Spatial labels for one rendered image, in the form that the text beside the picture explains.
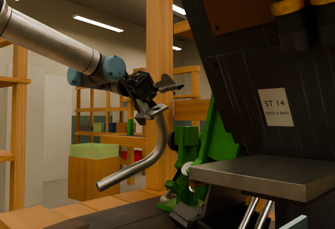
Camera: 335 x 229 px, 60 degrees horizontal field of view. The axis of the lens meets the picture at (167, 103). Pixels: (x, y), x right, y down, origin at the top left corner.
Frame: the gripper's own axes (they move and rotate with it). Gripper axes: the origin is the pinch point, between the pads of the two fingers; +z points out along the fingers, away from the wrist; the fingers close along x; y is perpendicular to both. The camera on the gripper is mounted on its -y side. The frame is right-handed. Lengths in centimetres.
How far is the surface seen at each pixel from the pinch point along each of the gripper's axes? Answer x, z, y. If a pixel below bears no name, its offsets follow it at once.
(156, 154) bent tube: -11.9, 0.1, -9.6
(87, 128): 84, -578, -345
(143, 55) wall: 458, -818, -422
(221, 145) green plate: -8.5, 26.1, 3.9
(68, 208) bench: -40, -28, -23
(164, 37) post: 37, -41, -5
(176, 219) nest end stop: -23.5, 19.6, -8.9
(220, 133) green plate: -6.8, 25.2, 5.6
